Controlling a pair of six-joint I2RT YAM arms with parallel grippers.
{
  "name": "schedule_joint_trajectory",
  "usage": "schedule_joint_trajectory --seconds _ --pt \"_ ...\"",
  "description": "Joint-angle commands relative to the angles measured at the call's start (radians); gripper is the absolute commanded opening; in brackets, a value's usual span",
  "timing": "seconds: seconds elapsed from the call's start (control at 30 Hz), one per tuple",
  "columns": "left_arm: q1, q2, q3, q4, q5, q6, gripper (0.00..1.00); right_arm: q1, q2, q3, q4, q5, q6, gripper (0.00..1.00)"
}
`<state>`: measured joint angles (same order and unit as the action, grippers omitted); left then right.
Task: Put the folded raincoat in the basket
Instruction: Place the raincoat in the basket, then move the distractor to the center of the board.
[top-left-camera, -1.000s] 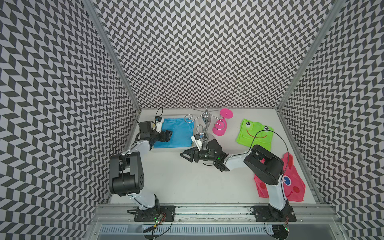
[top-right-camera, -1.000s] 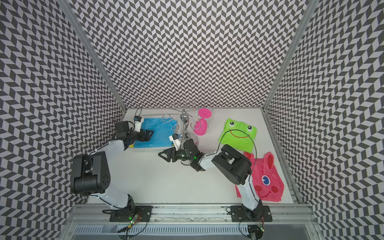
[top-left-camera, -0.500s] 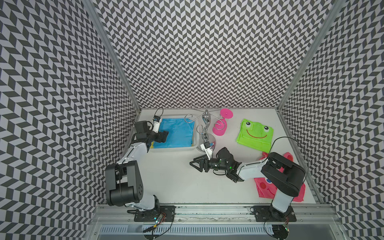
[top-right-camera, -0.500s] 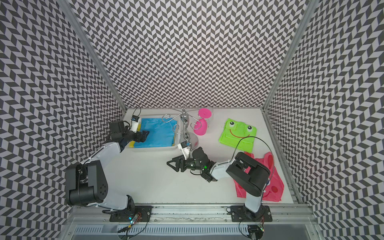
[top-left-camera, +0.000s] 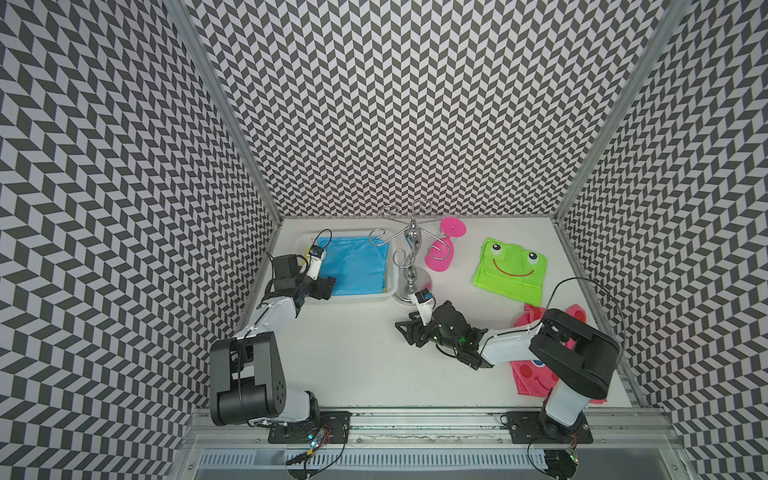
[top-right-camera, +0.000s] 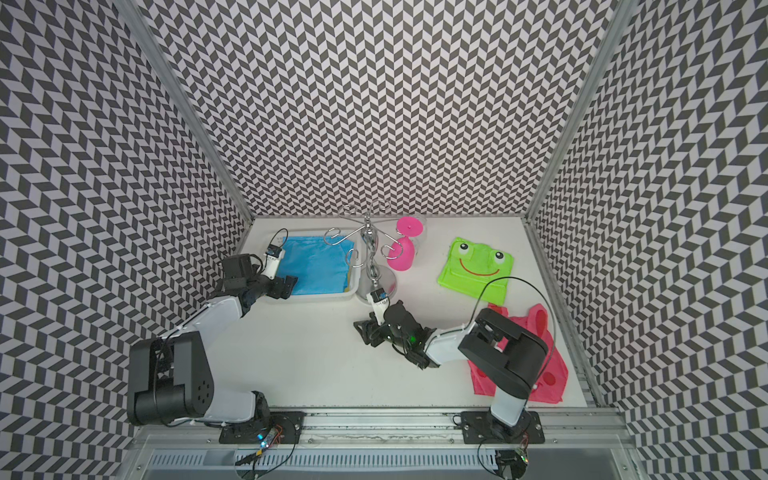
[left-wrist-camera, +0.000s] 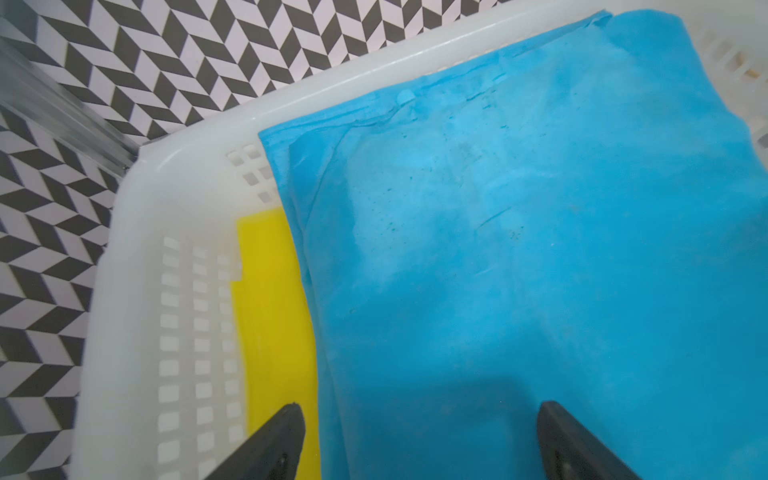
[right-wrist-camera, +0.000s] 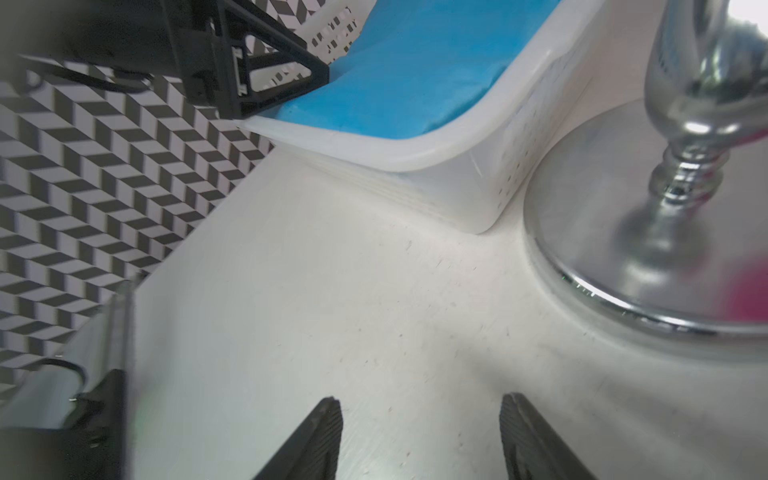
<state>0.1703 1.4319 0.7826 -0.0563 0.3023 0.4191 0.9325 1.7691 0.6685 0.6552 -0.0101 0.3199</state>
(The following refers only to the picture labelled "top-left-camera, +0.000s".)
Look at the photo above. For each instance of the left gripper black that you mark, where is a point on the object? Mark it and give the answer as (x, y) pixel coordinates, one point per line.
(322, 287)

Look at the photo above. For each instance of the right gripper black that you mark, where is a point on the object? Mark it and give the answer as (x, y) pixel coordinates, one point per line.
(413, 331)

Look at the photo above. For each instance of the blue towel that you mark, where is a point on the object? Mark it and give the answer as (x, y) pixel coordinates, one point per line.
(359, 267)

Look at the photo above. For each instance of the white plastic perforated basket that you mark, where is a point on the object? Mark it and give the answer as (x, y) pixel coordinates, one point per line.
(391, 282)

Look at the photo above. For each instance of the green frog raincoat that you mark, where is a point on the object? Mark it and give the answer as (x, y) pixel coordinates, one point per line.
(512, 271)

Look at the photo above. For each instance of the pink cartoon raincoat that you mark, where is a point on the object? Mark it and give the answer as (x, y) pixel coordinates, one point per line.
(532, 377)

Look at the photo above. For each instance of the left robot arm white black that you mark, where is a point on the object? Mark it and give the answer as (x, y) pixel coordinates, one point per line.
(248, 383)

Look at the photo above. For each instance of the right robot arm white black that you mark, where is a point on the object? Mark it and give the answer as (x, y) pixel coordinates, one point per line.
(583, 358)

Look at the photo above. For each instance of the silver metal glass rack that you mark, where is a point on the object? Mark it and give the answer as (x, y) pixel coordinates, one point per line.
(412, 277)

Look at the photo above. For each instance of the pink plastic wine glass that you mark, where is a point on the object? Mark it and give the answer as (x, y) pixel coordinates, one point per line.
(442, 251)

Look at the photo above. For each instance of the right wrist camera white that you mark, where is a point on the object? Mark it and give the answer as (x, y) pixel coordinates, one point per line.
(425, 303)

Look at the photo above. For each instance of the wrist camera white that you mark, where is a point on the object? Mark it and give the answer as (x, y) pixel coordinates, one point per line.
(316, 256)
(425, 303)

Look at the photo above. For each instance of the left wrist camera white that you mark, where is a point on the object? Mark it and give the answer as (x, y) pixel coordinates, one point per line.
(316, 256)

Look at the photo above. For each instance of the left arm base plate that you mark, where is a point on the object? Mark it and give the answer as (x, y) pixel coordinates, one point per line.
(332, 426)

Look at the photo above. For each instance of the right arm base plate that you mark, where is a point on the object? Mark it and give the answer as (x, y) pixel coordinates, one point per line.
(536, 428)

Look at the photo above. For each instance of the aluminium front rail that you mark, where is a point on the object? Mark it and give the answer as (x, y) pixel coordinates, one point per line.
(643, 428)

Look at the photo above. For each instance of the left aluminium corner post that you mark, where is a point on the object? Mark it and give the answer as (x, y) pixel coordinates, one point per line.
(188, 35)

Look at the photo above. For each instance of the aluminium corner post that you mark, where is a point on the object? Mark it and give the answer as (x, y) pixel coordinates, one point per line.
(671, 19)
(188, 35)

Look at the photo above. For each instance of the right aluminium corner post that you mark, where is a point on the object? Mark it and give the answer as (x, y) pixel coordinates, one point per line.
(671, 19)

